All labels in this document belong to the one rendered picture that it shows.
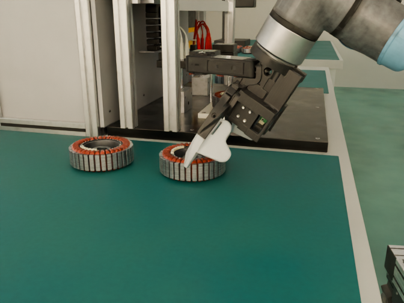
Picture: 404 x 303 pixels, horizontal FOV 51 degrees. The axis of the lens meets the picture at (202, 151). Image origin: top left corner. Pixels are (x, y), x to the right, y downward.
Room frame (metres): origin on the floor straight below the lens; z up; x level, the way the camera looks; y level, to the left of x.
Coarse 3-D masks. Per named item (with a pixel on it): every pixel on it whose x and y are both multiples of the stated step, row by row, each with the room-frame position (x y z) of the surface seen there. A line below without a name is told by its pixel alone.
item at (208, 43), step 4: (196, 20) 1.29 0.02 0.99; (196, 24) 1.28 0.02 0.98; (200, 24) 1.30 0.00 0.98; (204, 24) 1.31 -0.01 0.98; (196, 28) 1.31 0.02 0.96; (208, 28) 1.31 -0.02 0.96; (196, 32) 1.31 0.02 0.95; (208, 32) 1.26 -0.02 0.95; (208, 36) 1.26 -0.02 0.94; (192, 40) 1.31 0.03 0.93; (196, 40) 1.32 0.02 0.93; (208, 40) 1.26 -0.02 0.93; (192, 44) 1.31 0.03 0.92; (196, 44) 1.32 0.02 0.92; (200, 44) 1.31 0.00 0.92; (208, 44) 1.26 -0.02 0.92; (192, 48) 1.31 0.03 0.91; (196, 48) 1.32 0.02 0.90; (200, 48) 1.28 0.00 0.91; (204, 48) 1.26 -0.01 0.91; (208, 48) 1.28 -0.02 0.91
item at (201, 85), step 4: (196, 76) 1.28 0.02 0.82; (204, 76) 1.28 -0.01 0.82; (208, 76) 1.28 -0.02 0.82; (192, 80) 1.26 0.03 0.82; (196, 80) 1.26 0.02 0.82; (200, 80) 1.26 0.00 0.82; (204, 80) 1.25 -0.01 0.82; (208, 80) 1.26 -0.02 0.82; (192, 84) 1.26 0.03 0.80; (196, 84) 1.26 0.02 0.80; (200, 84) 1.26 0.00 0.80; (204, 84) 1.25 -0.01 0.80; (208, 84) 1.26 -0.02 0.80; (192, 88) 1.26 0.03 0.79; (196, 88) 1.26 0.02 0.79; (200, 88) 1.26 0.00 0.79; (204, 88) 1.25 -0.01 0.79; (208, 88) 1.26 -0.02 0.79; (192, 92) 1.26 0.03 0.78; (196, 92) 1.26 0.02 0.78; (200, 92) 1.26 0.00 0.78; (204, 92) 1.25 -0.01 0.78; (208, 92) 1.26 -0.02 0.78
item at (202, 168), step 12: (180, 144) 0.71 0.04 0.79; (168, 156) 0.64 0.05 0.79; (180, 156) 0.69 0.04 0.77; (204, 156) 0.69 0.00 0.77; (168, 168) 0.63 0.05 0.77; (180, 168) 0.62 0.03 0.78; (192, 168) 0.61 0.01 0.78; (204, 168) 0.62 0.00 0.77; (216, 168) 0.63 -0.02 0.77; (192, 180) 0.61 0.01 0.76; (204, 180) 0.62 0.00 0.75
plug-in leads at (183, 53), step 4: (180, 28) 1.05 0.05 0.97; (180, 32) 1.03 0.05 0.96; (184, 32) 1.05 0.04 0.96; (180, 36) 1.03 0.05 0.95; (180, 40) 1.03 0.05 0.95; (180, 44) 1.02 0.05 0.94; (188, 44) 1.07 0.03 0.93; (180, 48) 1.03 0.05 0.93; (188, 48) 1.07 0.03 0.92; (160, 52) 1.05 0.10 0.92; (180, 52) 1.03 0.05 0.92; (184, 52) 1.05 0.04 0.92; (188, 52) 1.07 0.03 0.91; (160, 56) 1.04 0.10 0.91; (180, 56) 1.03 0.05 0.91; (184, 56) 1.05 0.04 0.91; (180, 60) 1.03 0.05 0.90; (184, 60) 1.03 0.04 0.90
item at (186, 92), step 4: (184, 88) 1.07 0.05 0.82; (188, 88) 1.07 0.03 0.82; (184, 92) 1.02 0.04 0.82; (188, 92) 1.05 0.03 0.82; (184, 96) 1.02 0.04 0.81; (188, 96) 1.05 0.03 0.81; (184, 100) 1.02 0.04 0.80; (188, 100) 1.05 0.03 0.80; (184, 104) 1.02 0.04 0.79; (188, 104) 1.05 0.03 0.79; (184, 108) 1.02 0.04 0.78; (188, 108) 1.05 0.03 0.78; (184, 112) 1.02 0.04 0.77
